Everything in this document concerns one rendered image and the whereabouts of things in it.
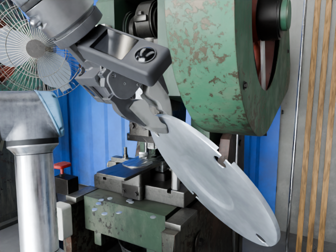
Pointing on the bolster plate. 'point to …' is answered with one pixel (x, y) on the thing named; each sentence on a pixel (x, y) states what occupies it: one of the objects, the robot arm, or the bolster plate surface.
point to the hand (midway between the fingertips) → (168, 124)
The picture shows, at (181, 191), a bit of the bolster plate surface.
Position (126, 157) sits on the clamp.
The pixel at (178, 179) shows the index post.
